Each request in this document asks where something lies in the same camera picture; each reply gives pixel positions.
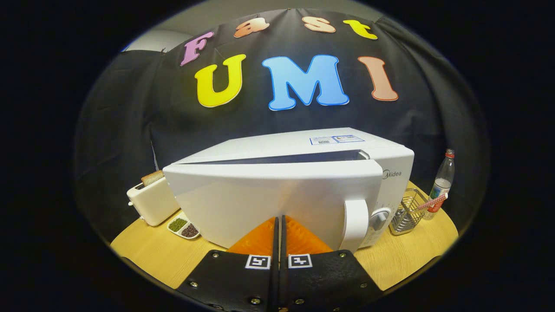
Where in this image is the bread slice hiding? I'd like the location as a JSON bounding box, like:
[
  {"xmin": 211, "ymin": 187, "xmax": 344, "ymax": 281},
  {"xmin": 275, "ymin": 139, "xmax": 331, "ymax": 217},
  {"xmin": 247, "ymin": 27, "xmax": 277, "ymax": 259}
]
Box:
[{"xmin": 141, "ymin": 170, "xmax": 164, "ymax": 187}]

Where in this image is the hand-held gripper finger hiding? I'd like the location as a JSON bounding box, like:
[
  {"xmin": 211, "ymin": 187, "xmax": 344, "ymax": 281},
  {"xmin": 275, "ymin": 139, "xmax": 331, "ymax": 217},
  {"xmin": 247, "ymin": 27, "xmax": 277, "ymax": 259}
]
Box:
[
  {"xmin": 176, "ymin": 216, "xmax": 279, "ymax": 312},
  {"xmin": 280, "ymin": 215, "xmax": 384, "ymax": 312}
]

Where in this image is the clear plastic water bottle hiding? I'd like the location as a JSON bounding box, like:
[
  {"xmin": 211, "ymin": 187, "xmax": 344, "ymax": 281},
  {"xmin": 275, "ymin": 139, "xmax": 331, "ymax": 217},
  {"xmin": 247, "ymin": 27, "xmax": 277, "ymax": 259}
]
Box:
[{"xmin": 423, "ymin": 149, "xmax": 456, "ymax": 221}]

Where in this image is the cream toaster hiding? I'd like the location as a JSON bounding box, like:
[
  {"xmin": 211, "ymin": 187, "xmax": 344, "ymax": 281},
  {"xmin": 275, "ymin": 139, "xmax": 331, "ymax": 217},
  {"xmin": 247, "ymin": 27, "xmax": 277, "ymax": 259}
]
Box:
[{"xmin": 127, "ymin": 175, "xmax": 180, "ymax": 227}]

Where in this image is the white toaster oven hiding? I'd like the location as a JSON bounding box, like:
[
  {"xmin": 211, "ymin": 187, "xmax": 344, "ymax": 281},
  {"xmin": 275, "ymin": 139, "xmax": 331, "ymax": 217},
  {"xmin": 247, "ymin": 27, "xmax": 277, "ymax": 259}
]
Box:
[{"xmin": 163, "ymin": 127, "xmax": 415, "ymax": 254}]

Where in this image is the red striped straw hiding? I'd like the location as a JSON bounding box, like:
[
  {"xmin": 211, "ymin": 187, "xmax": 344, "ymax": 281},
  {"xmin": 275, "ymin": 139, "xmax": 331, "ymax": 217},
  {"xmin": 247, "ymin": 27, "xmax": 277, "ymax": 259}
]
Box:
[{"xmin": 417, "ymin": 193, "xmax": 448, "ymax": 211}]

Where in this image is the white divided bean dish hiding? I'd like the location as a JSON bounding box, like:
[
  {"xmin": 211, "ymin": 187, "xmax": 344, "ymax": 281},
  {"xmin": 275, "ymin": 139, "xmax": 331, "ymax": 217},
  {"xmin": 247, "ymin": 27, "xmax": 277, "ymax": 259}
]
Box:
[{"xmin": 167, "ymin": 212, "xmax": 201, "ymax": 240}]

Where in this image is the wire mesh holder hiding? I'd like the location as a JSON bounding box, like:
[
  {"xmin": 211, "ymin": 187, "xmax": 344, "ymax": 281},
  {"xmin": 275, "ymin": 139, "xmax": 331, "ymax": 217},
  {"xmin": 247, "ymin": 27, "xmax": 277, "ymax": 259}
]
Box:
[{"xmin": 389, "ymin": 188, "xmax": 429, "ymax": 236}]

